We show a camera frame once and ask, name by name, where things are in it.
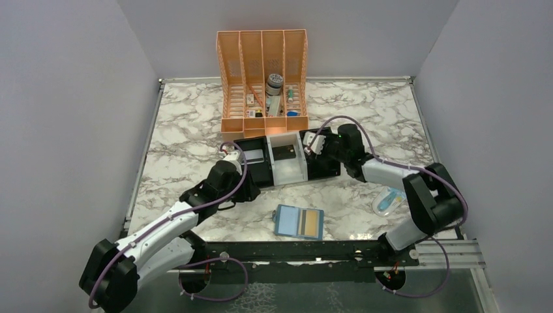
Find black card bin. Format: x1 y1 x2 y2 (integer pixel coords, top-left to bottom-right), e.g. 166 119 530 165
234 136 274 188
299 127 342 181

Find green white small tube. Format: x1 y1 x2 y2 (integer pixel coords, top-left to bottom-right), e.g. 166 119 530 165
287 85 294 103

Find silver credit card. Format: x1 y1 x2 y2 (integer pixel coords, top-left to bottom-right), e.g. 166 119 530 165
245 149 265 164

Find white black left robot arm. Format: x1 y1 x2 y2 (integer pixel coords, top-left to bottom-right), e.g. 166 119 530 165
79 153 260 312

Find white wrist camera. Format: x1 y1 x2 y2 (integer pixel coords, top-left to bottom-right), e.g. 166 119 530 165
223 151 243 175
303 131 325 155

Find black credit card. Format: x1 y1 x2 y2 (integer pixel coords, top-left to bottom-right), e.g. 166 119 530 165
272 145 296 161

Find black metal base rail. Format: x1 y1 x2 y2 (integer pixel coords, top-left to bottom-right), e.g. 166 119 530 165
103 239 485 286

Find white middle card bin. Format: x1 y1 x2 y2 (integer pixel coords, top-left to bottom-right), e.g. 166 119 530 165
266 132 308 186

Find black left card bin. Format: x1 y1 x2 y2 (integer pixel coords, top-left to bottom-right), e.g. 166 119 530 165
234 136 274 188

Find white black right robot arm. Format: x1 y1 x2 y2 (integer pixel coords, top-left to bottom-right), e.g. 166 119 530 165
303 124 467 265

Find black right card bin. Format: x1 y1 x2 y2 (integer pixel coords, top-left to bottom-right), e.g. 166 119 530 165
299 127 342 181

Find blue leather card holder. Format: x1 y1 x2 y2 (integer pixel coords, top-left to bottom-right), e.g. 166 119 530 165
273 204 323 241

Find orange plastic file organizer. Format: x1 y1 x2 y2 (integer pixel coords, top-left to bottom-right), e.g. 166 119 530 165
217 29 309 140

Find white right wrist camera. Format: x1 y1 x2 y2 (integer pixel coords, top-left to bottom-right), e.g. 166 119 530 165
303 131 325 155

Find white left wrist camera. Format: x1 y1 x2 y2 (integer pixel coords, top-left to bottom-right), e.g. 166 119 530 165
223 151 243 175

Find clear blue plastic package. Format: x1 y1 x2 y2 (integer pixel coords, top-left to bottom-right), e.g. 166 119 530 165
372 186 406 217

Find grey round jar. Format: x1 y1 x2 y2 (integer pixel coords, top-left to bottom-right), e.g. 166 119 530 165
265 73 284 97

